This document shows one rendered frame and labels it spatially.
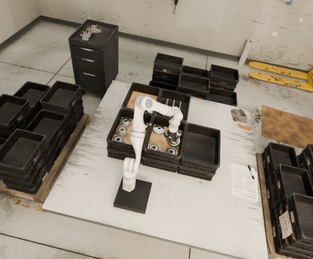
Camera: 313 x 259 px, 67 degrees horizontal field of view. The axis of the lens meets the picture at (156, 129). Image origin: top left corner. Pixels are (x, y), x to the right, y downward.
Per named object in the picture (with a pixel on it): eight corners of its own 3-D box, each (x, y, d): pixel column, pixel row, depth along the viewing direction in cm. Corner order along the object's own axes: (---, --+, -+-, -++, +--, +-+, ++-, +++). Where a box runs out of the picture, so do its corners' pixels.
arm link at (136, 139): (145, 133, 153) (130, 131, 153) (137, 174, 154) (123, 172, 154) (145, 132, 162) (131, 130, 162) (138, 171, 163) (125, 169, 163)
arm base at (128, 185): (131, 192, 176) (132, 181, 163) (120, 188, 177) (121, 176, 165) (136, 183, 182) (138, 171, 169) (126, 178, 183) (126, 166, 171)
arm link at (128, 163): (121, 165, 152) (121, 179, 165) (136, 168, 152) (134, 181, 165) (125, 153, 158) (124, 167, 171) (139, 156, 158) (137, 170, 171)
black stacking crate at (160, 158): (178, 166, 190) (181, 158, 182) (142, 158, 191) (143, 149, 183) (183, 131, 217) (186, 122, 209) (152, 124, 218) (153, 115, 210)
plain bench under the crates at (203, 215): (232, 285, 209) (269, 264, 158) (58, 241, 216) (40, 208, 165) (228, 148, 319) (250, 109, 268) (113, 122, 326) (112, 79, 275)
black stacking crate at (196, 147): (215, 175, 188) (219, 167, 180) (178, 166, 190) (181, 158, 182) (216, 139, 216) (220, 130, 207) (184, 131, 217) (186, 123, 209)
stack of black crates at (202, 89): (201, 104, 352) (209, 78, 319) (200, 117, 331) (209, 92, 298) (175, 98, 353) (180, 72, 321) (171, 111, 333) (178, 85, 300)
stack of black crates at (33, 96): (40, 128, 285) (32, 107, 260) (16, 122, 286) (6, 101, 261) (56, 107, 312) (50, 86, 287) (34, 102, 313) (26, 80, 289)
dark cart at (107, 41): (106, 102, 351) (103, 45, 285) (77, 95, 353) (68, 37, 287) (118, 79, 392) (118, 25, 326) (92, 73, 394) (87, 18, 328)
